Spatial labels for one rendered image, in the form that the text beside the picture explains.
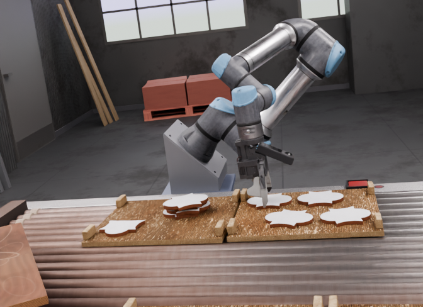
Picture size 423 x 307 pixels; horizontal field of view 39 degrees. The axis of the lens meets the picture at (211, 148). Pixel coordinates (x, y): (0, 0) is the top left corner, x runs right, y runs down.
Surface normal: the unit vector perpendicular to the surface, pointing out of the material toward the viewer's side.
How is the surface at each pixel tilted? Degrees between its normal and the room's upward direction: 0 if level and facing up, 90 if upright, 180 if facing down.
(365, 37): 90
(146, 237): 0
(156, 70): 90
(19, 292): 0
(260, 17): 90
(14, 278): 0
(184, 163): 90
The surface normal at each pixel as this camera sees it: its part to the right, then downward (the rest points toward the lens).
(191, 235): -0.12, -0.97
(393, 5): -0.11, 0.25
